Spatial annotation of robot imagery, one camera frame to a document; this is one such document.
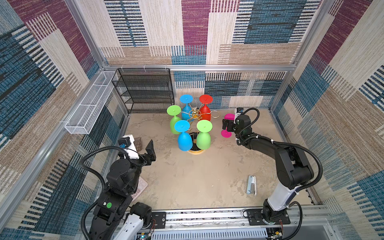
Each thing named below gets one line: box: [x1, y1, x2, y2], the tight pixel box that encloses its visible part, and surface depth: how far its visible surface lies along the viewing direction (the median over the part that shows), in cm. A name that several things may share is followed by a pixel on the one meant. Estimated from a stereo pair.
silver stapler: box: [246, 175, 257, 196], surface depth 83 cm
